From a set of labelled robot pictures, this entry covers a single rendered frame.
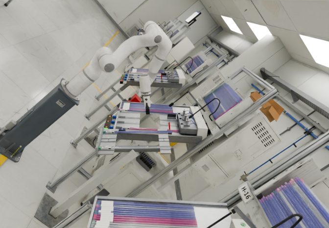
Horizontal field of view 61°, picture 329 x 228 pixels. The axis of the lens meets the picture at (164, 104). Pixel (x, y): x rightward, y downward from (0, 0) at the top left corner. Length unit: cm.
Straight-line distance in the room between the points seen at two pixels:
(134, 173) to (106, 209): 93
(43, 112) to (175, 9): 904
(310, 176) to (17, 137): 197
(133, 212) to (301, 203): 77
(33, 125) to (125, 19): 886
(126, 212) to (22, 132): 116
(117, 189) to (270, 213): 144
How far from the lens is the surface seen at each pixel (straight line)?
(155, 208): 153
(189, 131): 227
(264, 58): 567
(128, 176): 243
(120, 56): 200
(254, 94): 294
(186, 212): 154
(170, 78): 363
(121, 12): 1084
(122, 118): 249
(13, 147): 245
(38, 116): 224
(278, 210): 141
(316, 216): 133
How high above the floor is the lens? 157
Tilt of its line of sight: 11 degrees down
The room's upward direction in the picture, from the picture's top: 52 degrees clockwise
